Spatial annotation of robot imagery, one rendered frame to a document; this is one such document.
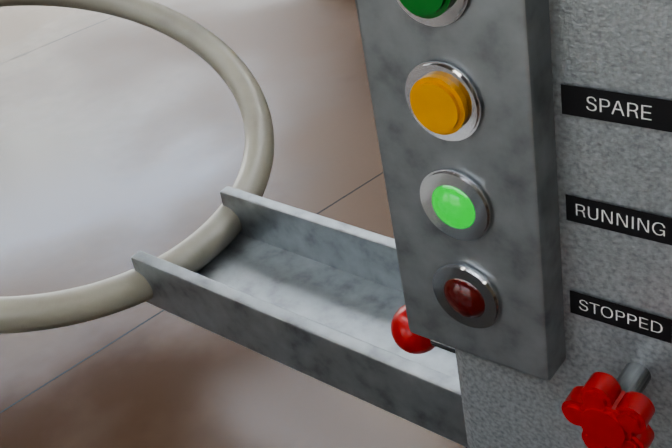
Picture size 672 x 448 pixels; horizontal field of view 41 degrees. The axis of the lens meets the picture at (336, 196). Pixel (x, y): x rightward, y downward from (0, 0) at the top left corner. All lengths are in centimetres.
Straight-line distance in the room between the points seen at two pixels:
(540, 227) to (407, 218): 7
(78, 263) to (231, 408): 92
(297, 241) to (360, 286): 8
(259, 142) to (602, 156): 58
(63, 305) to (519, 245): 47
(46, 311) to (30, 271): 228
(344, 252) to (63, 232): 248
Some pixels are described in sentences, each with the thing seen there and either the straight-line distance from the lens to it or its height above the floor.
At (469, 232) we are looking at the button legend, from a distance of 40.
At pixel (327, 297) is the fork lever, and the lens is 76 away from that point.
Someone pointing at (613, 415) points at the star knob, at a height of 125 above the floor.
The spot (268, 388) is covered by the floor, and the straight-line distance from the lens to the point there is 231.
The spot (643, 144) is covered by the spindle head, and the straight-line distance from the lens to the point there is 36.
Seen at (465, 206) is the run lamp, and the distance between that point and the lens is 39.
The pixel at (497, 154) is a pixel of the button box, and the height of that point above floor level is 135.
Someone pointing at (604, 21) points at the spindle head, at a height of 141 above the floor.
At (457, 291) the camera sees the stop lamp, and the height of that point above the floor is 128.
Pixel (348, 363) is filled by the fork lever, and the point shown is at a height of 111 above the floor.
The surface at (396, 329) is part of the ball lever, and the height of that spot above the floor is 118.
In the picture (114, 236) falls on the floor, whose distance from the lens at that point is 307.
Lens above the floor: 154
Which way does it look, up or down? 31 degrees down
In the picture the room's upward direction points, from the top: 11 degrees counter-clockwise
